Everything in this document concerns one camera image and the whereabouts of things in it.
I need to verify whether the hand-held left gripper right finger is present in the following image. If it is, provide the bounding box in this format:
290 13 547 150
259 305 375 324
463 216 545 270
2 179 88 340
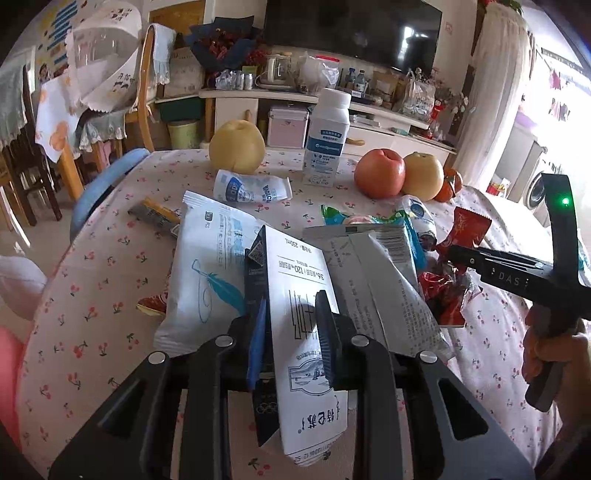
315 290 537 480

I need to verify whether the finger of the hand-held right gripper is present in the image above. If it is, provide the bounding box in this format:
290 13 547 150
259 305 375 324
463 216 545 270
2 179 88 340
434 244 483 278

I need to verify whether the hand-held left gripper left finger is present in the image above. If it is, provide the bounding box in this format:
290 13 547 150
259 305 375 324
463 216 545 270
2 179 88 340
48 298 269 480

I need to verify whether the white milk carton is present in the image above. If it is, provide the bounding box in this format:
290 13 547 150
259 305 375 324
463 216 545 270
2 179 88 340
244 225 350 467

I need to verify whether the grey white packet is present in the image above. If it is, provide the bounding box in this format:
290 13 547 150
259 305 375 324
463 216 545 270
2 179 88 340
302 223 456 361

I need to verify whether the white wipes packet feather print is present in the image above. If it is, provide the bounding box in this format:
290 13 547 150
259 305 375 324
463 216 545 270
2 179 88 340
153 190 274 357

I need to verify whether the gold black snack wrapper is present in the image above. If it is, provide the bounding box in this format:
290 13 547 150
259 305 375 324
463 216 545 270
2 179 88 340
128 197 182 237

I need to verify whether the person's right hand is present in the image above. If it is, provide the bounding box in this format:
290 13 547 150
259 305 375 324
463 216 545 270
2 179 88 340
521 305 591 407

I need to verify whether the crushed white blue bottle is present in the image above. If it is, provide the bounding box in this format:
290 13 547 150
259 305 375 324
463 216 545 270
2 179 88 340
213 169 293 204
400 194 439 253

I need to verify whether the white washing machine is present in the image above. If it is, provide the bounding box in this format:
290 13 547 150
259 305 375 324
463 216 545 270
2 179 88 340
523 168 556 219

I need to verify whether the orange tangerine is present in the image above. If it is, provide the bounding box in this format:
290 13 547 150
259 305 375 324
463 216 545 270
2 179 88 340
434 168 463 203

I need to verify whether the small yellow pear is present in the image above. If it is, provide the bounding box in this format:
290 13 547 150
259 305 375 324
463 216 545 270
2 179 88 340
402 151 445 202

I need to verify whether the red apple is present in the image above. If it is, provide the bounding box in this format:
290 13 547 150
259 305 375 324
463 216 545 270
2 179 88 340
354 148 406 199

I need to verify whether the small red wrapper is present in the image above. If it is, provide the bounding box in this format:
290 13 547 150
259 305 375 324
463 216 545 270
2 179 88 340
137 292 170 317

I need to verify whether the green snack wrapper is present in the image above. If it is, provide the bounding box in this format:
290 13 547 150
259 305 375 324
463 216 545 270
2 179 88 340
320 205 428 269

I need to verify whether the white television cabinet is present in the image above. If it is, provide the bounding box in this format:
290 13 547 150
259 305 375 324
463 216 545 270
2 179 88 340
198 87 458 171

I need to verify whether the covered standing air conditioner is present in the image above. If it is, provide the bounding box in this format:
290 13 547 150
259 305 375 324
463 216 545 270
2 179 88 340
454 7 531 186

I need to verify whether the white yogurt bottle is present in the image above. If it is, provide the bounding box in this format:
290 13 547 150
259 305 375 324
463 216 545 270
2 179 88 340
303 88 352 188

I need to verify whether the large yellow pear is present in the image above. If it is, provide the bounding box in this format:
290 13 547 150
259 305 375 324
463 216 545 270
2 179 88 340
209 120 267 175

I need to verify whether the pink storage box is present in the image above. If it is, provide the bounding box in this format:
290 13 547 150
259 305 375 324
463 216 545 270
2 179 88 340
267 104 310 149

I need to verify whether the blue chair back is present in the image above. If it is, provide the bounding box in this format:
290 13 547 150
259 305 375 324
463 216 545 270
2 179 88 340
69 148 151 241

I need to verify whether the green waste bin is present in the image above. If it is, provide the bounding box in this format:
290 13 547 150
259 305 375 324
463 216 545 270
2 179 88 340
167 119 201 150

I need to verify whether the clear plastic bag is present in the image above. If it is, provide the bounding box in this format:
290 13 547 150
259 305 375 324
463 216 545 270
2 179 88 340
299 54 341 92

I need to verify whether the white rounded object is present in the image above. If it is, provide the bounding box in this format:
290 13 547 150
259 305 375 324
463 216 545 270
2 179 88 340
0 255 48 320

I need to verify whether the black television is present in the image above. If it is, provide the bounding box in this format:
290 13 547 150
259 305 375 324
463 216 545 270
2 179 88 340
263 0 443 75

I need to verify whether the pink object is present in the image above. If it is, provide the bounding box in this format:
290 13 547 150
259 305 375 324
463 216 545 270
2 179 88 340
0 323 25 446

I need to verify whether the white electric kettle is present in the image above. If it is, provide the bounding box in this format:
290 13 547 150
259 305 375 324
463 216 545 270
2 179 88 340
257 52 293 90

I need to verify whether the dark wooden stool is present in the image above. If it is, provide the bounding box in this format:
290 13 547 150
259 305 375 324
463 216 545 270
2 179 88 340
0 134 63 227

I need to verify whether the wooden chair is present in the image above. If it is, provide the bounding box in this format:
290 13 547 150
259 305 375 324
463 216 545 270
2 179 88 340
124 24 177 153

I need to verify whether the dining table with printed cloth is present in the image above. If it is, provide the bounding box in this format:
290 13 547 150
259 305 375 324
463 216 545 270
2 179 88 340
34 69 127 189

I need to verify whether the dark wrapped flower bouquet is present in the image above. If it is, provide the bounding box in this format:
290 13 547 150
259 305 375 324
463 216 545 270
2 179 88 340
188 16 265 73

